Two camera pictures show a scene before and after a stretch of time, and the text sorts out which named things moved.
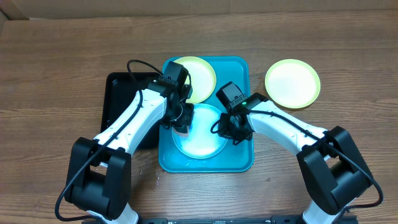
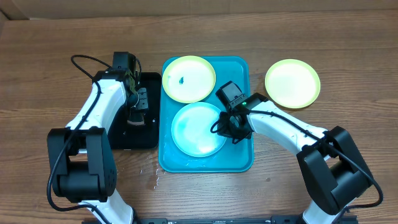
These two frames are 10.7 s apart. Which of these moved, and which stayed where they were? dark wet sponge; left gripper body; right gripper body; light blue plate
Moved: dark wet sponge; left gripper body
Stayed: right gripper body; light blue plate
